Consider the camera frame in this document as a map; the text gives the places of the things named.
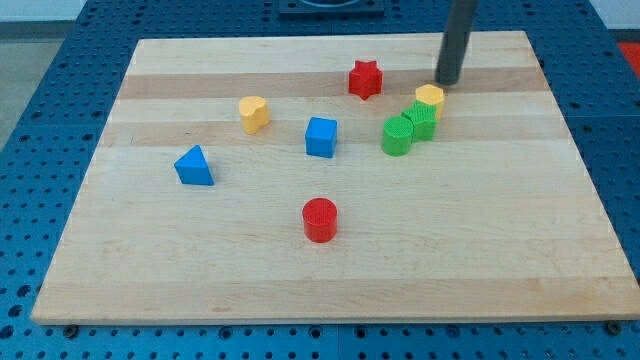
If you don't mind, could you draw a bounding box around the yellow hexagon block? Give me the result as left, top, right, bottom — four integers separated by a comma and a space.
415, 84, 445, 120

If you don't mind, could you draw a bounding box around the wooden board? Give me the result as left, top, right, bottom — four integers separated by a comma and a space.
31, 31, 639, 325

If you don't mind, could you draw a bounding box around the red cylinder block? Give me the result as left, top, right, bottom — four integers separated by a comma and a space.
302, 198, 338, 243

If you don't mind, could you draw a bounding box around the blue cube block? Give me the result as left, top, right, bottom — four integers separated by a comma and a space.
305, 117, 338, 158

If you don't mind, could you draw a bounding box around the green cylinder block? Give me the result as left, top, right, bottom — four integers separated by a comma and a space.
381, 116, 414, 156

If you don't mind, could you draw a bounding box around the yellow heart block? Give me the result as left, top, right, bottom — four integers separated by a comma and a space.
238, 96, 271, 135

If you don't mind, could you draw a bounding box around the red star block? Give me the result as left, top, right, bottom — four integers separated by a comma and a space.
348, 60, 383, 100

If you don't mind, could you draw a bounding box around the green star block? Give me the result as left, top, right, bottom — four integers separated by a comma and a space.
401, 100, 438, 142

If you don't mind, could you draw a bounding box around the blue triangle block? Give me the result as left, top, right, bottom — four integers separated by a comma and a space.
174, 145, 215, 186

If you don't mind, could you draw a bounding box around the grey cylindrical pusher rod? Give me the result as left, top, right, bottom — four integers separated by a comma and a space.
435, 0, 478, 86

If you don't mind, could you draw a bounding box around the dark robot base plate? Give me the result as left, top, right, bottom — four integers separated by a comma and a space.
274, 0, 385, 19

